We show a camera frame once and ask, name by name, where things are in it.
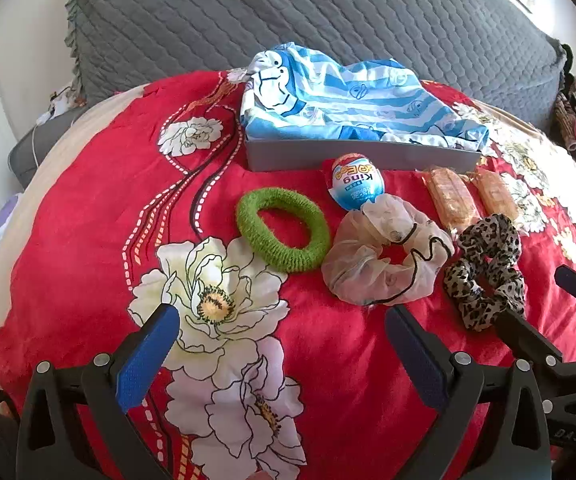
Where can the grey storage box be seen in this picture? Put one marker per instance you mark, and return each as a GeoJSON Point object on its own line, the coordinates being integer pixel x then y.
{"type": "Point", "coordinates": [288, 157]}

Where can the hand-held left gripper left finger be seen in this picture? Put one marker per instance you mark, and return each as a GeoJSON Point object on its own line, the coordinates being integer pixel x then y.
{"type": "Point", "coordinates": [145, 360]}

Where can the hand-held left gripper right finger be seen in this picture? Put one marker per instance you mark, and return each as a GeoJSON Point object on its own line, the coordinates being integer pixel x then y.
{"type": "Point", "coordinates": [418, 365]}

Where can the green fuzzy scrunchie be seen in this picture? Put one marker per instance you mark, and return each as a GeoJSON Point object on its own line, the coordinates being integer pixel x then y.
{"type": "Point", "coordinates": [268, 252]}

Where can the red floral blanket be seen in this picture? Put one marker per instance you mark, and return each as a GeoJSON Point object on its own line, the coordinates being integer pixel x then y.
{"type": "Point", "coordinates": [118, 240]}

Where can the leopard print scrunchie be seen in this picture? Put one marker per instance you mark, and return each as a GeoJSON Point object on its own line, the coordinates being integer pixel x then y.
{"type": "Point", "coordinates": [493, 230]}

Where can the orange snack packet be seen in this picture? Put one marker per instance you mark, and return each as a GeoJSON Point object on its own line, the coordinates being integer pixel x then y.
{"type": "Point", "coordinates": [450, 200]}
{"type": "Point", "coordinates": [498, 200]}

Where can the grey quilted cushion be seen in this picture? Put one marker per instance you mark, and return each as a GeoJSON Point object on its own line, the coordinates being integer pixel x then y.
{"type": "Point", "coordinates": [268, 10]}

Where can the purple white round object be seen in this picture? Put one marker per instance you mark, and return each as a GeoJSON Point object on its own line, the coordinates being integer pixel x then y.
{"type": "Point", "coordinates": [5, 215]}

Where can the blue striped cartoon cloth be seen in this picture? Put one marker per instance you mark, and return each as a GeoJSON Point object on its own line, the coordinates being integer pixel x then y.
{"type": "Point", "coordinates": [328, 100]}

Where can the grey padded seat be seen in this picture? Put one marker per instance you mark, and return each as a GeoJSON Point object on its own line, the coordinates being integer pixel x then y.
{"type": "Point", "coordinates": [38, 150]}

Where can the beige sheer scrunchie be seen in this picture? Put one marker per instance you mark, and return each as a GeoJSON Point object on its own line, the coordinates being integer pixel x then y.
{"type": "Point", "coordinates": [353, 260]}

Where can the blue white toy egg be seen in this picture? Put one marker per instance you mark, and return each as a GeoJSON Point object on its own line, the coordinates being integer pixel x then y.
{"type": "Point", "coordinates": [355, 182]}

